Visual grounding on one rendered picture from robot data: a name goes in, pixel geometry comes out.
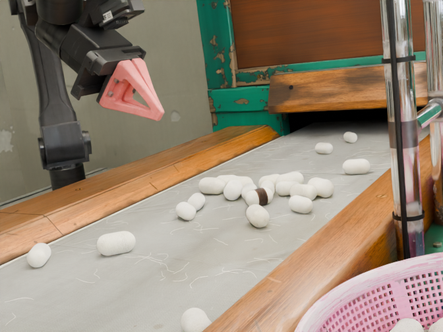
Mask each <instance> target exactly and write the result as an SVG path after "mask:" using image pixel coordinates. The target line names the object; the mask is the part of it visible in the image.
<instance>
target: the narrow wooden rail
mask: <svg viewBox="0 0 443 332"><path fill-rule="evenodd" d="M419 160H420V172H421V194H422V205H423V210H424V211H425V217H424V218H423V227H424V233H425V232H426V230H427V229H428V228H429V226H430V224H431V223H432V222H433V220H434V201H433V189H432V165H431V152H430V134H428V135H427V136H426V137H425V138H423V139H422V140H421V141H420V142H419ZM393 211H394V201H393V191H392V172H391V168H389V169H388V170H387V171H386V172H385V173H384V174H383V175H381V176H380V177H379V178H378V179H376V180H375V181H374V182H373V183H372V184H371V185H370V186H369V187H368V188H366V189H365V190H364V191H363V192H362V193H360V194H359V195H358V196H357V197H356V198H355V199H354V200H353V201H351V202H350V203H349V204H348V205H347V206H345V207H344V208H343V209H342V210H341V211H340V212H339V213H338V214H337V215H335V216H334V217H333V218H332V219H331V220H329V222H327V223H326V224H325V225H324V226H323V227H322V228H320V229H319V230H318V231H317V232H316V233H314V234H313V235H312V236H311V237H310V238H309V239H308V240H307V241H306V242H304V243H303V244H302V245H301V246H300V247H298V249H296V250H295V251H294V252H293V253H292V254H291V255H289V256H288V257H287V258H286V259H285V260H284V261H282V262H281V263H280V264H279V265H278V266H277V267H276V268H274V269H273V270H272V271H271V272H270V273H269V274H267V276H265V277H264V278H263V279H262V280H261V281H260V282H258V283H257V284H256V285H255V286H254V287H253V288H252V289H251V290H249V291H248V292H247V293H246V294H245V295H243V296H242V297H241V298H240V299H239V300H238V301H236V303H234V304H233V305H232V306H231V307H230V308H229V309H227V310H226V311H225V312H224V313H223V314H222V315H221V316H220V317H218V318H217V319H216V320H215V321H214V322H212V323H211V324H210V325H209V326H208V327H207V328H206V329H205V330H203V331H202V332H295V330H296V327H297V325H298V323H299V322H300V320H301V319H302V317H303V316H304V315H305V313H306V312H307V311H308V309H309V308H310V307H311V306H312V305H313V304H314V303H315V302H316V301H317V300H319V299H320V298H321V297H323V296H324V295H325V294H326V293H328V292H329V291H331V290H332V289H334V288H335V287H337V286H338V285H340V284H342V283H344V282H346V281H348V280H350V279H352V278H354V277H356V276H358V275H360V274H362V273H365V272H368V271H370V270H372V269H376V268H378V267H381V266H383V265H388V264H390V263H394V262H397V261H398V259H397V249H396V230H395V220H394V219H393V218H392V212H393Z"/></svg>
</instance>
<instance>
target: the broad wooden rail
mask: <svg viewBox="0 0 443 332"><path fill-rule="evenodd" d="M279 137H281V136H280V135H279V134H278V133H277V132H276V131H275V130H274V129H273V128H272V127H271V126H269V125H267V124H265V125H249V126H229V127H227V128H223V129H221V130H218V131H215V132H213V133H210V134H207V135H205V136H201V137H200V138H196V139H194V140H191V141H188V142H185V143H183V144H179V145H178V146H174V147H172V148H169V149H166V150H164V151H161V152H158V153H155V154H152V155H149V156H147V157H144V158H142V159H138V160H136V161H133V162H130V163H128V164H125V165H122V166H120V167H116V168H114V169H111V170H109V171H106V172H103V173H100V174H98V175H95V176H93V177H89V178H87V179H84V180H81V181H78V182H75V183H73V184H70V185H68V186H64V187H62V188H59V189H57V190H54V191H51V192H48V193H46V194H42V195H40V196H37V197H35V198H32V199H29V200H26V201H24V202H21V203H19V204H15V205H13V206H10V207H6V208H5V209H1V210H0V266H1V265H3V264H5V263H7V262H10V261H12V260H14V259H16V258H19V257H21V256H23V255H25V254H27V253H29V251H30V250H31V249H32V248H33V247H34V246H35V245H36V244H38V243H44V244H49V243H51V242H53V241H55V240H57V239H60V238H62V237H64V236H67V235H69V234H71V233H73V232H75V231H77V230H79V229H81V228H84V227H86V226H88V225H90V224H93V223H95V222H96V221H99V220H101V219H103V218H105V217H108V216H110V215H112V214H114V213H117V212H118V211H121V210H122V209H125V208H127V207H129V206H132V205H134V204H136V203H138V202H141V201H143V200H145V199H147V198H149V197H151V196H153V195H155V194H158V193H160V192H162V191H164V190H167V189H168V188H171V187H172V186H175V185H177V184H179V183H181V182H184V181H186V180H188V179H191V178H193V177H195V176H197V175H199V174H201V173H203V172H205V171H208V170H210V169H212V168H214V167H217V166H218V165H221V164H222V163H225V162H227V161H229V160H232V159H234V158H236V157H238V156H240V155H243V154H244V153H247V152H249V151H251V150H253V149H255V148H258V147H260V146H262V145H264V144H267V143H268V142H271V141H273V140H275V139H277V138H279Z"/></svg>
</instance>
